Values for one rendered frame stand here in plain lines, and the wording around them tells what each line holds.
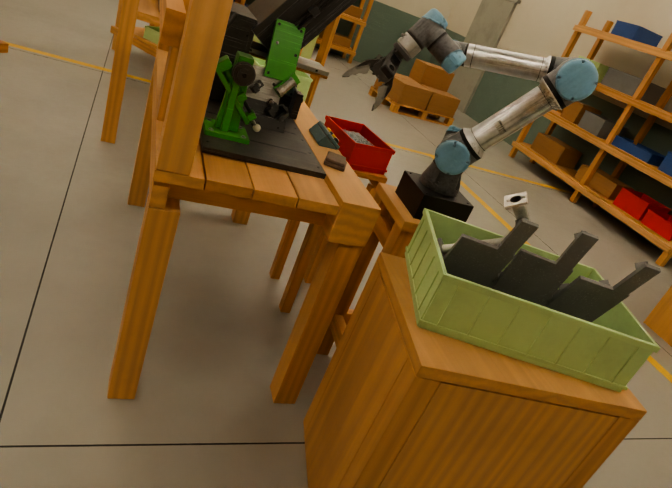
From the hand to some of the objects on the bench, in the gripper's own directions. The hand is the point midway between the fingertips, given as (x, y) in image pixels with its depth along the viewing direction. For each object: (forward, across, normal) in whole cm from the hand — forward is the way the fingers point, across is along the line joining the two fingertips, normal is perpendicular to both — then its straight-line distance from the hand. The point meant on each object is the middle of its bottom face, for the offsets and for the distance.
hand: (356, 94), depth 170 cm
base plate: (+41, +17, -45) cm, 63 cm away
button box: (+27, -13, -34) cm, 45 cm away
